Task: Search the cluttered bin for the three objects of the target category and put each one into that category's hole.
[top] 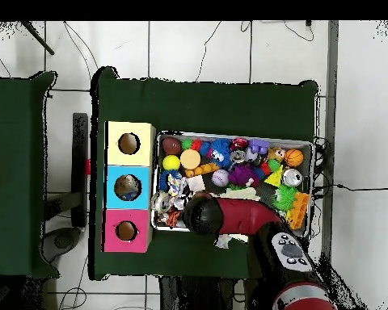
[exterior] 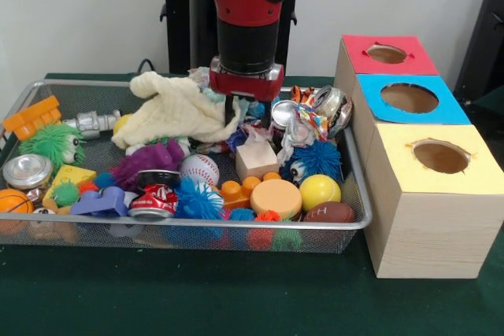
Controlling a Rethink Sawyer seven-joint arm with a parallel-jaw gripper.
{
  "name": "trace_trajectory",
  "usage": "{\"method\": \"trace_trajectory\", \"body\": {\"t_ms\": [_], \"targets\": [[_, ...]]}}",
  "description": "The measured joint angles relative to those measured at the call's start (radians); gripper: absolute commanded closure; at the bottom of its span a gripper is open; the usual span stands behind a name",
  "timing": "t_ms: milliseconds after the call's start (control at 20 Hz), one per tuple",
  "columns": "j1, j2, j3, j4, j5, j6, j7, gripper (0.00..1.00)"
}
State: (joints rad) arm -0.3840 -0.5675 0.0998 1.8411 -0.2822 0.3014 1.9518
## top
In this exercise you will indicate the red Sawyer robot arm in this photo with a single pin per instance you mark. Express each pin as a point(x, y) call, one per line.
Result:
point(242, 216)

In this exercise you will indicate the shallow clear mesh bin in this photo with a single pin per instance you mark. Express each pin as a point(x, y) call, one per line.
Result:
point(168, 228)

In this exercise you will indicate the plain wooden cube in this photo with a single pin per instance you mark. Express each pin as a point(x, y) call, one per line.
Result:
point(196, 183)

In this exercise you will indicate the yellow ball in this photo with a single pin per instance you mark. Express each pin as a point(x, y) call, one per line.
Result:
point(171, 162)

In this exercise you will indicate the white toy baseball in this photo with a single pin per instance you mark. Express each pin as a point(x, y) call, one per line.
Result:
point(220, 178)

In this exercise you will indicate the small blue spiky ball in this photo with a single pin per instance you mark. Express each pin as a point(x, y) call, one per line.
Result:
point(164, 179)

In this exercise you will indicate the large blue spiky ball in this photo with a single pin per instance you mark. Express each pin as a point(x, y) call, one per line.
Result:
point(220, 153)

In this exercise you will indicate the brown toy football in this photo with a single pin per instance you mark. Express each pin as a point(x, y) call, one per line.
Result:
point(171, 146)

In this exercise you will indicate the purple plastic block toy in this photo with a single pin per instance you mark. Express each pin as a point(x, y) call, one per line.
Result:
point(258, 145)

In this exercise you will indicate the green spiky toy with eyes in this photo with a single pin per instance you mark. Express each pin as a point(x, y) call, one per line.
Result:
point(284, 197)

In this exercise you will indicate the orange toy basketball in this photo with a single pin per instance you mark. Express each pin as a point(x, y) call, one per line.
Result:
point(293, 157)

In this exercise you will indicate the orange plastic toy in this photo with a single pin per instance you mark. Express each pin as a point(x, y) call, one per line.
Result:
point(297, 210)

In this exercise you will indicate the black panel stand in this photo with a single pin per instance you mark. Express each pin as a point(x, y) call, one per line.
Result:
point(80, 168)

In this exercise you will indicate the dark green side table cloth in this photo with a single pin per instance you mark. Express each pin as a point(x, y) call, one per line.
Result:
point(13, 161)

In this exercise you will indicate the black tripod leg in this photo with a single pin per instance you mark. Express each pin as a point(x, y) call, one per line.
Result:
point(37, 38)

